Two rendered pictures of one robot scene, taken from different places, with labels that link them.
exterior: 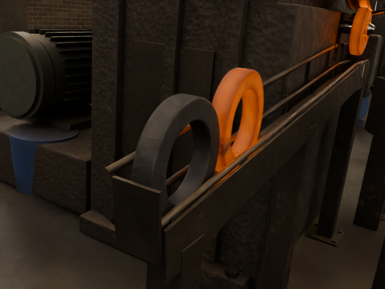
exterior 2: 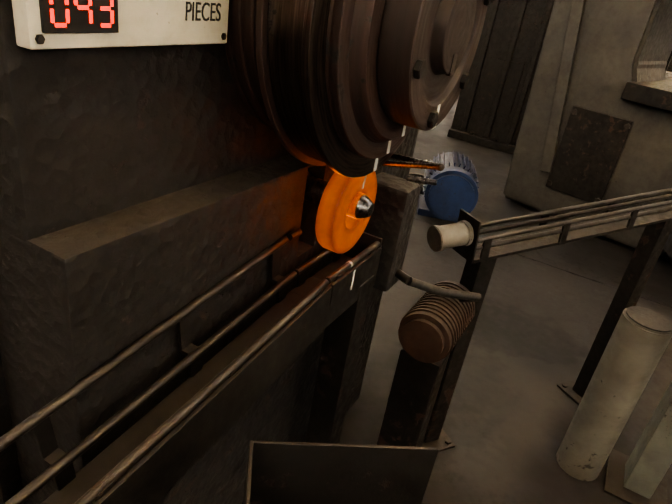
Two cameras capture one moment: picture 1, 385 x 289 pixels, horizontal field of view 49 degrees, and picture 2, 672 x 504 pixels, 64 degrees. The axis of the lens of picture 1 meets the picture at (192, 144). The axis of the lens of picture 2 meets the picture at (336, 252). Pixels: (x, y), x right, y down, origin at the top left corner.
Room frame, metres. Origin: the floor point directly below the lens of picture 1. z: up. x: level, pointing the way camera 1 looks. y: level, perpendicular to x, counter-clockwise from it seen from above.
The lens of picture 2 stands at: (0.65, -0.46, 1.16)
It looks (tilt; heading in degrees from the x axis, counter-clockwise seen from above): 27 degrees down; 355
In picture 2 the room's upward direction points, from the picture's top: 10 degrees clockwise
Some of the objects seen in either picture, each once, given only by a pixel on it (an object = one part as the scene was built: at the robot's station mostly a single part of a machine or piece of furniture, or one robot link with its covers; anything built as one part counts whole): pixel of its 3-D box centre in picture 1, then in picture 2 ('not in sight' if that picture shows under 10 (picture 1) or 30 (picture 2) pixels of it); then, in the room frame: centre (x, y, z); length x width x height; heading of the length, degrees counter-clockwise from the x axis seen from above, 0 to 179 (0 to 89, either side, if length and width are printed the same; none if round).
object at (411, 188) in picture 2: (360, 65); (382, 232); (1.71, -0.64, 0.68); 0.11 x 0.08 x 0.24; 60
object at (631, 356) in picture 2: not in sight; (610, 397); (1.77, -1.35, 0.26); 0.12 x 0.12 x 0.52
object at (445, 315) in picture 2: (381, 165); (419, 385); (1.72, -0.81, 0.27); 0.22 x 0.13 x 0.53; 150
